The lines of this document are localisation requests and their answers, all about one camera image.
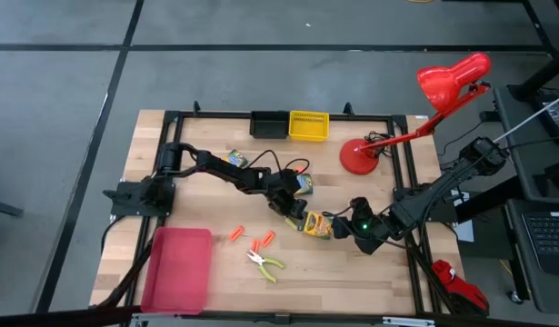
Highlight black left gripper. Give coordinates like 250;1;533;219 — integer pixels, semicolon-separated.
265;179;311;223

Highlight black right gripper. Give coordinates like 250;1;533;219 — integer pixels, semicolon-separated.
322;209;355;242

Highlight yellow green crayon box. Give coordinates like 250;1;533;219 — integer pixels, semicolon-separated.
298;211;334;241

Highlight red desk lamp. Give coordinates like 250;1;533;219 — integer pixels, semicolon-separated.
339;52;493;176

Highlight yellow plastic basket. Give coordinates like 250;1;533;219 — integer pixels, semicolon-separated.
288;110;331;143

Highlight black plastic basket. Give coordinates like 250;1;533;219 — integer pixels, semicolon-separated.
249;110;291;140

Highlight pink plastic bin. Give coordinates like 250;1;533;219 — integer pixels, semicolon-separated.
140;226;214;316

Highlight red and black glove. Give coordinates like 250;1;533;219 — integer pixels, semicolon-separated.
431;259;491;316

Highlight black side cart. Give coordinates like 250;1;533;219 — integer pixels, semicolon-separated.
493;84;559;314

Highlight black laptop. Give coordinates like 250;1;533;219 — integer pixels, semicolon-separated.
522;211;559;276

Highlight silver metal rod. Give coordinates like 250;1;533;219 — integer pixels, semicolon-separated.
492;90;559;144

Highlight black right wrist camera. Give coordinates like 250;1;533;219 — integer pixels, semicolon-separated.
354;215;376;239

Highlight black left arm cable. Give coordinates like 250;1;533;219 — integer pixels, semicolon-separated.
246;149;311;183

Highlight green handled pliers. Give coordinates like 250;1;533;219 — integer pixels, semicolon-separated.
245;249;286;284

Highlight black lamp cable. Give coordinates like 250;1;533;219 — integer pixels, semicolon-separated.
364;130;394;159

